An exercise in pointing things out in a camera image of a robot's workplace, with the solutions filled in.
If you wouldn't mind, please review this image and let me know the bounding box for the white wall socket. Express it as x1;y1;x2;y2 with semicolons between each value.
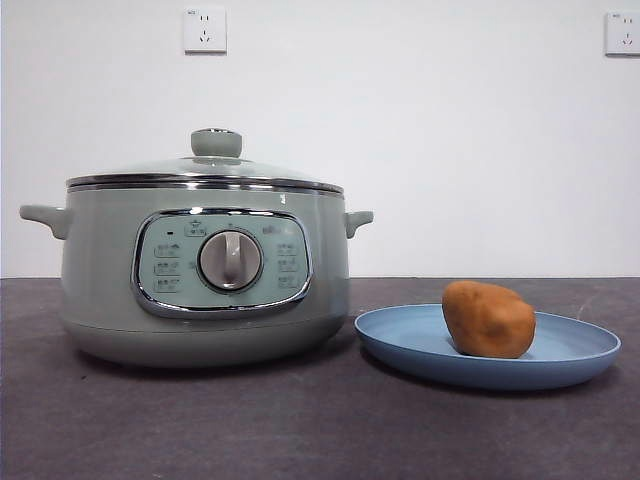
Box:
604;11;640;57
183;7;228;56

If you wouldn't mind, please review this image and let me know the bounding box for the glass lid with green knob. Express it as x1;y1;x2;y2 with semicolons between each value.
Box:
65;128;346;194

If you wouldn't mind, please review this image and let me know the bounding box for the brown potato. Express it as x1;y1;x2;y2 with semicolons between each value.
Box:
441;280;538;360

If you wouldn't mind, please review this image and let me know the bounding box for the pale green electric steamer pot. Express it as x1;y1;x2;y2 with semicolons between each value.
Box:
19;186;375;370

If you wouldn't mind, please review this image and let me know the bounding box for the blue round plate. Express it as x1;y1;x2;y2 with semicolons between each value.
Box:
354;303;623;392

